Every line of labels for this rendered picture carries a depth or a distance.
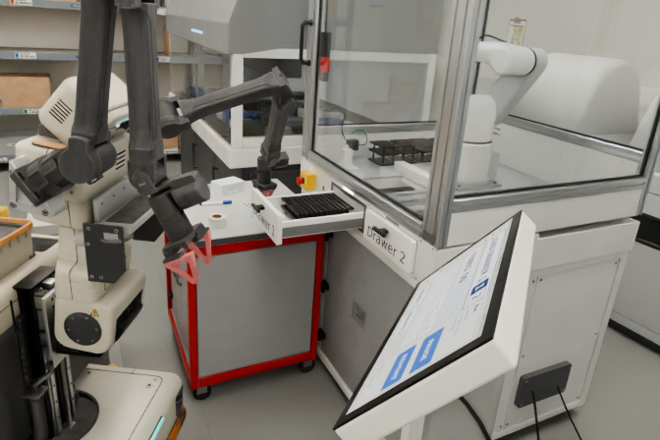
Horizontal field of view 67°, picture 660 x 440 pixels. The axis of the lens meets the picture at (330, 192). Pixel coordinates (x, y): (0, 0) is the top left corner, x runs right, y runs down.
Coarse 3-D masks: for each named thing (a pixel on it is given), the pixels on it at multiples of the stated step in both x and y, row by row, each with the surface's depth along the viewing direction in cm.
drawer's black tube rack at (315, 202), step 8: (296, 200) 189; (304, 200) 189; (312, 200) 190; (320, 200) 190; (328, 200) 191; (336, 200) 191; (344, 200) 192; (288, 208) 188; (304, 208) 183; (312, 208) 182; (320, 208) 182; (328, 208) 183; (336, 208) 184; (344, 208) 184; (352, 208) 185; (296, 216) 182; (304, 216) 182; (312, 216) 182; (320, 216) 183
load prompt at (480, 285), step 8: (504, 232) 101; (496, 240) 101; (488, 248) 99; (496, 248) 95; (488, 256) 94; (496, 256) 90; (480, 264) 94; (488, 264) 90; (480, 272) 89; (488, 272) 86; (472, 280) 89; (480, 280) 85; (488, 280) 82; (472, 288) 85; (480, 288) 82; (488, 288) 79; (472, 296) 81; (480, 296) 78; (464, 304) 81
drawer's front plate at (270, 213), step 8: (256, 192) 186; (256, 200) 186; (264, 200) 178; (272, 208) 172; (264, 216) 179; (272, 216) 171; (280, 216) 167; (264, 224) 180; (272, 224) 172; (280, 224) 167; (272, 232) 173; (280, 232) 168; (272, 240) 173; (280, 240) 169
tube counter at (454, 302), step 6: (462, 276) 96; (468, 276) 93; (456, 282) 96; (462, 282) 93; (456, 288) 92; (462, 288) 90; (456, 294) 89; (462, 294) 87; (450, 300) 89; (456, 300) 86; (450, 306) 85; (456, 306) 83; (444, 312) 85; (450, 312) 83; (456, 312) 80; (444, 318) 82; (438, 324) 82
